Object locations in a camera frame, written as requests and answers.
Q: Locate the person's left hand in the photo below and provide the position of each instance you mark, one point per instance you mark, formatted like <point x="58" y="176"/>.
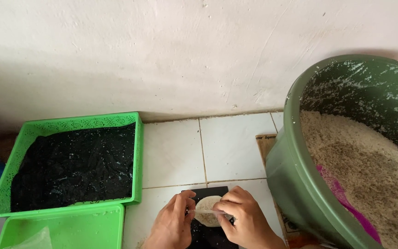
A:
<point x="169" y="224"/>

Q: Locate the person's right hand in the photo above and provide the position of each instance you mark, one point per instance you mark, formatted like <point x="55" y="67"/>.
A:
<point x="250" y="224"/>

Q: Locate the small clear bag of rice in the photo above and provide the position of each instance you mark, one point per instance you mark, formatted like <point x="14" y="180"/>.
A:
<point x="207" y="202"/>

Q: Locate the black flat scale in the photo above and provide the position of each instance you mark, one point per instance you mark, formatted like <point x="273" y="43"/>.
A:
<point x="206" y="239"/>

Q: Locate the large green plastic basin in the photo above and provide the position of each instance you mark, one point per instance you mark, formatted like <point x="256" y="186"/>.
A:
<point x="288" y="173"/>

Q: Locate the brown cardboard sheet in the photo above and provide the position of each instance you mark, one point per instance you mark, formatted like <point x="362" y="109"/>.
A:
<point x="264" y="147"/>

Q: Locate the green plastic lid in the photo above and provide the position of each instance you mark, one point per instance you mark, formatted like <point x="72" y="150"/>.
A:
<point x="81" y="228"/>

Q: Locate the pink plastic scoop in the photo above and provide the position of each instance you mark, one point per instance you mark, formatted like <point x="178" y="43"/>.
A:
<point x="338" y="191"/>

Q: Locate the black plastic sheet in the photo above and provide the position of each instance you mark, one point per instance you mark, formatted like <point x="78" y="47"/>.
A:
<point x="74" y="166"/>

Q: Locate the heap of rice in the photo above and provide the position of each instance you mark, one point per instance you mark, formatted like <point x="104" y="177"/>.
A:
<point x="361" y="162"/>

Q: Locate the empty clear plastic bag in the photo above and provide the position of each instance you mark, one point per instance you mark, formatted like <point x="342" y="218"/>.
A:
<point x="35" y="241"/>

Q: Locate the green perforated plastic basket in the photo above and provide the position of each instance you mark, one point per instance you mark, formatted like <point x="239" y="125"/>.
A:
<point x="6" y="179"/>

